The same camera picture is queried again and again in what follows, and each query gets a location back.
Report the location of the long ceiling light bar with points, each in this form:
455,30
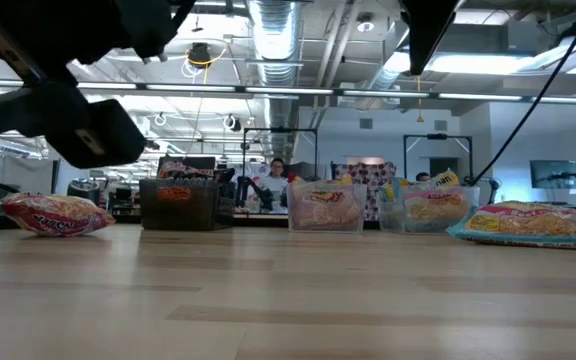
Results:
293,90

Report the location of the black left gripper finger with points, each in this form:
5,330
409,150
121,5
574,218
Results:
23,112

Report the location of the grey cubicle partition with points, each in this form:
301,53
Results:
13,172

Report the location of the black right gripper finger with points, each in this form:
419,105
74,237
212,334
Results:
428,30

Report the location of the black and silver pot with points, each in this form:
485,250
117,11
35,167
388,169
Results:
83,187

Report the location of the black rectangular frame stand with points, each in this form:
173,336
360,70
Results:
278,130
438,136

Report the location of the person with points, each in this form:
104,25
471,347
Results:
423,176
277,172

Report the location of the clear plastic bin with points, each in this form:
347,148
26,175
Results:
470,220
293,222

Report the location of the black ceiling dome device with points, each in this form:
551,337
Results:
199,54

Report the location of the patterned hanging cloth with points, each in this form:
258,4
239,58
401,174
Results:
368,172

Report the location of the slanted silver ceiling duct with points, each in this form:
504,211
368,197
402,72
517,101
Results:
383,75

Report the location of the black plastic bin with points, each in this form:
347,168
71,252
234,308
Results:
183,215

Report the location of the dark wall screen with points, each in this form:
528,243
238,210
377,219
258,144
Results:
548,172

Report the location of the white pillar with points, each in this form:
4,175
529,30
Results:
70,177

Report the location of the white ceiling sensor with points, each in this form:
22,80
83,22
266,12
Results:
365,22

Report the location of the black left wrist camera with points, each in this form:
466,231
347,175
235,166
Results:
103,130

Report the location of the black background robot arm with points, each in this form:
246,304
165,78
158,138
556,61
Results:
255,192

